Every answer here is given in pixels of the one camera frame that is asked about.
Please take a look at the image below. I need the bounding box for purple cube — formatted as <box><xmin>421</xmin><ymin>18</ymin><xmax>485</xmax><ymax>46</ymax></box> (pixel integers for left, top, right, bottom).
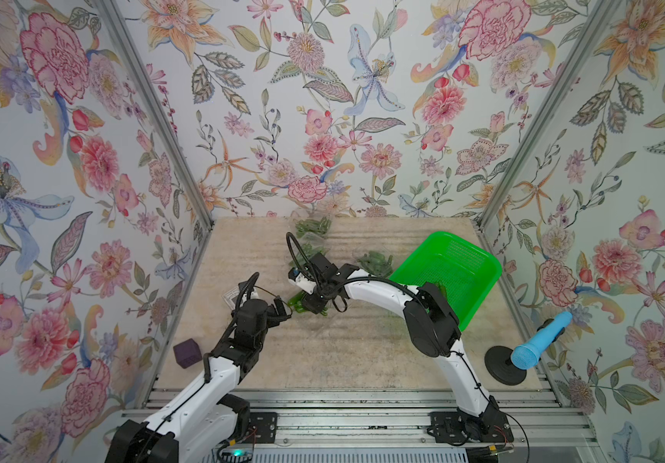
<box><xmin>173</xmin><ymin>339</ymin><xmax>203</xmax><ymax>370</ymax></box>

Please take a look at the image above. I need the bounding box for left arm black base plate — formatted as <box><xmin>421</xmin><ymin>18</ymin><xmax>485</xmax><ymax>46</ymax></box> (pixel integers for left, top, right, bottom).
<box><xmin>220</xmin><ymin>412</ymin><xmax>278</xmax><ymax>446</ymax></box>

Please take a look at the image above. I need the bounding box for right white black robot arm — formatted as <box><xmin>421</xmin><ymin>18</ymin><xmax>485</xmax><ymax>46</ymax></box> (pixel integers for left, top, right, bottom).
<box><xmin>286</xmin><ymin>231</ymin><xmax>514</xmax><ymax>446</ymax></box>

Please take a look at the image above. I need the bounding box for black round microphone stand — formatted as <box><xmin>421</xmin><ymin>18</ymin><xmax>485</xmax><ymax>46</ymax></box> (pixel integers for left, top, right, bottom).
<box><xmin>485</xmin><ymin>345</ymin><xmax>527</xmax><ymax>386</ymax></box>

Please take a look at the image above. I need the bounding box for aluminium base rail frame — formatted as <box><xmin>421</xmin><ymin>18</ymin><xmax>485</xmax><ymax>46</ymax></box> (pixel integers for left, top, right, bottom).
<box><xmin>237</xmin><ymin>385</ymin><xmax>606</xmax><ymax>462</ymax></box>

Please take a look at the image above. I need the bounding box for aluminium corner post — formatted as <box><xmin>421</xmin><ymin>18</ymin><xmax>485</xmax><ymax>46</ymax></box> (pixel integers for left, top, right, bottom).
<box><xmin>94</xmin><ymin>0</ymin><xmax>214</xmax><ymax>231</ymax></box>
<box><xmin>478</xmin><ymin>1</ymin><xmax>618</xmax><ymax>232</ymax></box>

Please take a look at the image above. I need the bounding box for right aluminium corner post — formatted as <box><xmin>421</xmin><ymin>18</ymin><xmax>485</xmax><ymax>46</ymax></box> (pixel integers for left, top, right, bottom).
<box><xmin>478</xmin><ymin>1</ymin><xmax>618</xmax><ymax>232</ymax></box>

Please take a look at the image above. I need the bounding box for left aluminium corner post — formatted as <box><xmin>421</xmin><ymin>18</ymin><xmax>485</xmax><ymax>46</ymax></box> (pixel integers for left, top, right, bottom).
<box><xmin>94</xmin><ymin>0</ymin><xmax>214</xmax><ymax>231</ymax></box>

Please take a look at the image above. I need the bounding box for clear pepper container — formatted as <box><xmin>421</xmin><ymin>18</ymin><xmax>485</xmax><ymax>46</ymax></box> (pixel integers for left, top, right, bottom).
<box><xmin>285</xmin><ymin>288</ymin><xmax>330</xmax><ymax>318</ymax></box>
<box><xmin>295</xmin><ymin>242</ymin><xmax>328</xmax><ymax>264</ymax></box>
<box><xmin>355</xmin><ymin>250</ymin><xmax>394</xmax><ymax>278</ymax></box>
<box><xmin>292</xmin><ymin>215</ymin><xmax>332</xmax><ymax>239</ymax></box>

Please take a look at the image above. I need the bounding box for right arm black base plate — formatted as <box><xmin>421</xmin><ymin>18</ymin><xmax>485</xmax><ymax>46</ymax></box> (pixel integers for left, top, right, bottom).
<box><xmin>425</xmin><ymin>411</ymin><xmax>515</xmax><ymax>447</ymax></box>

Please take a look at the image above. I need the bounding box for green plastic mesh basket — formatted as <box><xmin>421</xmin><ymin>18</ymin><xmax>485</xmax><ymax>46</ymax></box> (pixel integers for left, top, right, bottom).
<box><xmin>390</xmin><ymin>231</ymin><xmax>502</xmax><ymax>331</ymax></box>

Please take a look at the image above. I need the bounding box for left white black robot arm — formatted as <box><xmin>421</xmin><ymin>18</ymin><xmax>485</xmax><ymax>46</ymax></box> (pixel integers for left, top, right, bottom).
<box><xmin>106</xmin><ymin>272</ymin><xmax>291</xmax><ymax>462</ymax></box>

